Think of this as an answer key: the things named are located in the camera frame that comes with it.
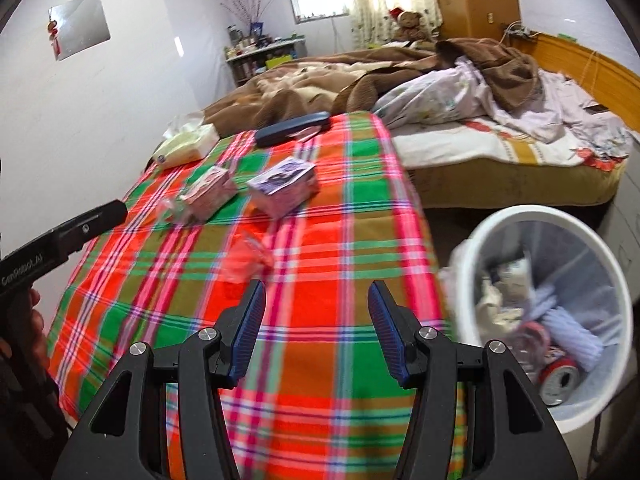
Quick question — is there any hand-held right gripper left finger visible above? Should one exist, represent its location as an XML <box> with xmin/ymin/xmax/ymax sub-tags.
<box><xmin>52</xmin><ymin>280</ymin><xmax>267</xmax><ymax>480</ymax></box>

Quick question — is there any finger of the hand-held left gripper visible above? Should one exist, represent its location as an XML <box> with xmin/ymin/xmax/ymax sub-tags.
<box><xmin>54</xmin><ymin>200</ymin><xmax>129</xmax><ymax>257</ymax></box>

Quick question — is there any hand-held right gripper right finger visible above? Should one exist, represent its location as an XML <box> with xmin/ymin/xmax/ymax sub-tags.
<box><xmin>367</xmin><ymin>280</ymin><xmax>576</xmax><ymax>480</ymax></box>

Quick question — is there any red plastic wrapper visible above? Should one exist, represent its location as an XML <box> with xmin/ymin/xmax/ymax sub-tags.
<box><xmin>220</xmin><ymin>235</ymin><xmax>275</xmax><ymax>286</ymax></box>

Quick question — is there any clear plastic bottle red label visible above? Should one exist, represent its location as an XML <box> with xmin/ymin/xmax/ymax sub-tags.
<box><xmin>515</xmin><ymin>322</ymin><xmax>551</xmax><ymax>366</ymax></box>

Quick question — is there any red can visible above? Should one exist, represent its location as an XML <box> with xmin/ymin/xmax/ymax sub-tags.
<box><xmin>537</xmin><ymin>355</ymin><xmax>583</xmax><ymax>406</ymax></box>

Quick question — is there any white foam net sleeve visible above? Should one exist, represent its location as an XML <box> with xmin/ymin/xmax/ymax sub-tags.
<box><xmin>542</xmin><ymin>305</ymin><xmax>603</xmax><ymax>371</ymax></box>

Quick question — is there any white trash bin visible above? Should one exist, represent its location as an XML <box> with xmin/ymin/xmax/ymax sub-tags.
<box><xmin>440</xmin><ymin>205</ymin><xmax>633</xmax><ymax>436</ymax></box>

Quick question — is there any person's left hand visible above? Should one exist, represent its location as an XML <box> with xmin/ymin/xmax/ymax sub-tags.
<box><xmin>27</xmin><ymin>287</ymin><xmax>47</xmax><ymax>350</ymax></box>

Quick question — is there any clear crumpled wrapper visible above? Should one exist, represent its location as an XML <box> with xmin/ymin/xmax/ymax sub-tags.
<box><xmin>157</xmin><ymin>195</ymin><xmax>193</xmax><ymax>226</ymax></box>

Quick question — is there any plaid bedsheet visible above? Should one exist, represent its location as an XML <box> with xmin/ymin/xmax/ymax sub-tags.
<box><xmin>47</xmin><ymin>112</ymin><xmax>468</xmax><ymax>480</ymax></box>

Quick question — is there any yellow tissue pack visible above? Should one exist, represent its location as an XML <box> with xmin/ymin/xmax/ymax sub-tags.
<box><xmin>152</xmin><ymin>115</ymin><xmax>220</xmax><ymax>168</ymax></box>

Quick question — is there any pink tissue roll pack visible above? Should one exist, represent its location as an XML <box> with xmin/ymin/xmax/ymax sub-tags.
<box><xmin>180</xmin><ymin>165</ymin><xmax>238</xmax><ymax>221</ymax></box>

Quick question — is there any small printed cardboard box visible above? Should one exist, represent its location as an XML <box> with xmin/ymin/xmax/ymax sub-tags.
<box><xmin>246</xmin><ymin>156</ymin><xmax>320</xmax><ymax>219</ymax></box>

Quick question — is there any mustard bed sheet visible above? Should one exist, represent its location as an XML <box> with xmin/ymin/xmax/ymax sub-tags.
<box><xmin>407</xmin><ymin>157</ymin><xmax>626</xmax><ymax>211</ymax></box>

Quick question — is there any cream patterned blanket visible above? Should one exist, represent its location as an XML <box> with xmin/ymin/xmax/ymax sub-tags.
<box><xmin>390</xmin><ymin>117</ymin><xmax>628</xmax><ymax>171</ymax></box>

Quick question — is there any dark blue glasses case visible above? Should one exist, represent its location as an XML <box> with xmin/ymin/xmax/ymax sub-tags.
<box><xmin>254</xmin><ymin>111</ymin><xmax>331</xmax><ymax>148</ymax></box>

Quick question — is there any cluttered shelf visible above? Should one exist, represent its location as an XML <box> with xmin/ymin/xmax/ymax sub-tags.
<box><xmin>223</xmin><ymin>35</ymin><xmax>308</xmax><ymax>86</ymax></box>

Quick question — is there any white floral quilt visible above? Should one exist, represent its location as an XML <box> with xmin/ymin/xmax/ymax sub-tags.
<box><xmin>372</xmin><ymin>57</ymin><xmax>501</xmax><ymax>126</ymax></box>

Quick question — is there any brown blanket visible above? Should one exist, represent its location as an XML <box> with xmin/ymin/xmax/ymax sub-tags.
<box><xmin>200</xmin><ymin>37</ymin><xmax>541</xmax><ymax>138</ymax></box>

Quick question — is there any blue vase with branches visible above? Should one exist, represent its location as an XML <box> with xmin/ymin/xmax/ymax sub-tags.
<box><xmin>220</xmin><ymin>0</ymin><xmax>283</xmax><ymax>38</ymax></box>

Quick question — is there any white nightstand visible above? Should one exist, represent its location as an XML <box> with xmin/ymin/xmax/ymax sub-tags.
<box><xmin>602</xmin><ymin>160</ymin><xmax>640</xmax><ymax>281</ymax></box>

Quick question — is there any lilac garment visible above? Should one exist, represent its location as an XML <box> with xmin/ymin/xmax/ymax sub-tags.
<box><xmin>467</xmin><ymin>57</ymin><xmax>638</xmax><ymax>161</ymax></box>

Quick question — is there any brown teddy bear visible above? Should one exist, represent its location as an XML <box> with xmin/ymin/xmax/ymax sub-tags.
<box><xmin>389</xmin><ymin>7</ymin><xmax>435</xmax><ymax>43</ymax></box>

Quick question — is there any power strip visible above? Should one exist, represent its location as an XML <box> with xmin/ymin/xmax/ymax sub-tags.
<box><xmin>502</xmin><ymin>22</ymin><xmax>538</xmax><ymax>41</ymax></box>

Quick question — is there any wooden headboard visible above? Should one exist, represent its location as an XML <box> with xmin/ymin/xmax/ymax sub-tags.
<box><xmin>510</xmin><ymin>30</ymin><xmax>640</xmax><ymax>136</ymax></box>

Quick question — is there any patterned curtain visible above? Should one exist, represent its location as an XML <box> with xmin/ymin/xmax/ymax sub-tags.
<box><xmin>340</xmin><ymin>0</ymin><xmax>443</xmax><ymax>48</ymax></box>

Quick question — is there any wooden wardrobe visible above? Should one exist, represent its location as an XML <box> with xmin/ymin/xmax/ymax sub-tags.
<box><xmin>427</xmin><ymin>0</ymin><xmax>523</xmax><ymax>43</ymax></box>

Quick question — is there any wall mirror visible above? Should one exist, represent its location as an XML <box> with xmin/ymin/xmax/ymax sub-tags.
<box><xmin>48</xmin><ymin>0</ymin><xmax>111</xmax><ymax>61</ymax></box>

